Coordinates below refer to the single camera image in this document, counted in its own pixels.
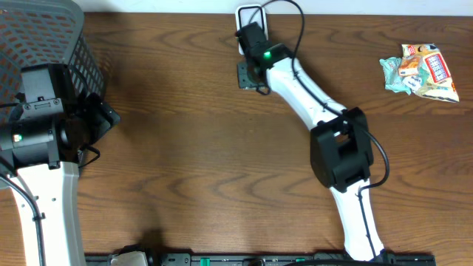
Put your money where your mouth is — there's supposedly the teal wipes packet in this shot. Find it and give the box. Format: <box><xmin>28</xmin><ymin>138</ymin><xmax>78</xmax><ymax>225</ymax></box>
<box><xmin>379</xmin><ymin>57</ymin><xmax>412</xmax><ymax>95</ymax></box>

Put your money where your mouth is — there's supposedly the orange tissue packet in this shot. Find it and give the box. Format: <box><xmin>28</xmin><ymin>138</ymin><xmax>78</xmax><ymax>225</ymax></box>
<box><xmin>398</xmin><ymin>55</ymin><xmax>422</xmax><ymax>77</ymax></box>

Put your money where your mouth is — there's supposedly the teal Kleenex tissue packet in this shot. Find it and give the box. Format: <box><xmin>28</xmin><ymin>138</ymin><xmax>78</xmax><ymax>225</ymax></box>
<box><xmin>402</xmin><ymin>72</ymin><xmax>429</xmax><ymax>93</ymax></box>

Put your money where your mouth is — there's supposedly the yellow snack bag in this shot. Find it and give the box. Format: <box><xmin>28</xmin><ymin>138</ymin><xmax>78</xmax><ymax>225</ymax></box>
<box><xmin>401</xmin><ymin>44</ymin><xmax>459</xmax><ymax>103</ymax></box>

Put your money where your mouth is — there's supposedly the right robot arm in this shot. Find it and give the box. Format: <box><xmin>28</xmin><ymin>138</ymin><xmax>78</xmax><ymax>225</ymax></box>
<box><xmin>236</xmin><ymin>22</ymin><xmax>384</xmax><ymax>261</ymax></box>

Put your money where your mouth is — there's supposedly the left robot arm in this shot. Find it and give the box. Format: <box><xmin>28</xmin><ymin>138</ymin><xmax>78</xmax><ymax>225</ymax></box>
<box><xmin>1</xmin><ymin>64</ymin><xmax>120</xmax><ymax>265</ymax></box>

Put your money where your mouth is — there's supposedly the white barcode scanner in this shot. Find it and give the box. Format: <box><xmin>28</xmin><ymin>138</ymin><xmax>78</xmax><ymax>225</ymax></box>
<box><xmin>235</xmin><ymin>4</ymin><xmax>268</xmax><ymax>39</ymax></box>

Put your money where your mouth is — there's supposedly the dark grey plastic basket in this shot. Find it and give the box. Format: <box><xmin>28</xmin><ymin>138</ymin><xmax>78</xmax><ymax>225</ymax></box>
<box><xmin>1</xmin><ymin>0</ymin><xmax>106</xmax><ymax>105</ymax></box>

